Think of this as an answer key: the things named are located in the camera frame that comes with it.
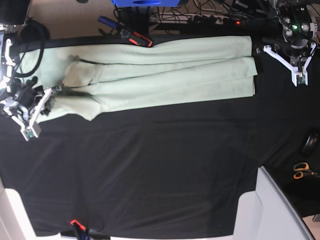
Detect white bin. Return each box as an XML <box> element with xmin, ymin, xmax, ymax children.
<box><xmin>0</xmin><ymin>180</ymin><xmax>37</xmax><ymax>240</ymax></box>
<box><xmin>232</xmin><ymin>166</ymin><xmax>315</xmax><ymax>240</ymax></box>

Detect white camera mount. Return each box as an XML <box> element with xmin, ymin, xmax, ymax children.
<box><xmin>0</xmin><ymin>85</ymin><xmax>63</xmax><ymax>141</ymax></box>
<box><xmin>256</xmin><ymin>42</ymin><xmax>318</xmax><ymax>87</ymax></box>

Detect white bin right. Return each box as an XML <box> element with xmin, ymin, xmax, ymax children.
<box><xmin>232</xmin><ymin>166</ymin><xmax>315</xmax><ymax>240</ymax></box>

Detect bottom blue-red bar clamp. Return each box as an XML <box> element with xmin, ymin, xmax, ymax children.
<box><xmin>60</xmin><ymin>219</ymin><xmax>111</xmax><ymax>240</ymax></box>

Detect light green T-shirt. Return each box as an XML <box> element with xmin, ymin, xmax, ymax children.
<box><xmin>35</xmin><ymin>36</ymin><xmax>257</xmax><ymax>123</ymax></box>

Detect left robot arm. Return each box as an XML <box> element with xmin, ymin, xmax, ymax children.
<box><xmin>256</xmin><ymin>0</ymin><xmax>320</xmax><ymax>70</ymax></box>

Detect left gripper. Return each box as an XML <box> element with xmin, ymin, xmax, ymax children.
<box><xmin>273</xmin><ymin>38</ymin><xmax>315</xmax><ymax>65</ymax></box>

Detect white bin left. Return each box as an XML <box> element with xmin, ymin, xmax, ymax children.
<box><xmin>0</xmin><ymin>180</ymin><xmax>37</xmax><ymax>240</ymax></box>

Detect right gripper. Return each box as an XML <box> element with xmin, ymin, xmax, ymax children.
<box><xmin>0</xmin><ymin>77</ymin><xmax>56</xmax><ymax>120</ymax></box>

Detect top blue-red bar clamp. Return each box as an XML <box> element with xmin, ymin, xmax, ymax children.
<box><xmin>98</xmin><ymin>16</ymin><xmax>153</xmax><ymax>48</ymax></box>

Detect orange-handled scissors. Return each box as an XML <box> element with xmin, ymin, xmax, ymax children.
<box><xmin>293</xmin><ymin>162</ymin><xmax>320</xmax><ymax>180</ymax></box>

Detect blue-red bar clamp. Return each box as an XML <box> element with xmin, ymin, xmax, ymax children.
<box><xmin>98</xmin><ymin>16</ymin><xmax>153</xmax><ymax>48</ymax></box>
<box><xmin>60</xmin><ymin>219</ymin><xmax>111</xmax><ymax>240</ymax></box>

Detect black table cloth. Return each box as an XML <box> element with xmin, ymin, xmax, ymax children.
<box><xmin>0</xmin><ymin>37</ymin><xmax>320</xmax><ymax>239</ymax></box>

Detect blue box on stand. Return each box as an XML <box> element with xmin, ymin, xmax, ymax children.
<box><xmin>111</xmin><ymin>0</ymin><xmax>189</xmax><ymax>7</ymax></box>

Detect black tape roll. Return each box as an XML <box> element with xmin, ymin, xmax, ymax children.
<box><xmin>300</xmin><ymin>133</ymin><xmax>320</xmax><ymax>157</ymax></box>

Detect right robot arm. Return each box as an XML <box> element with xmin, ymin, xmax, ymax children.
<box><xmin>0</xmin><ymin>0</ymin><xmax>62</xmax><ymax>124</ymax></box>

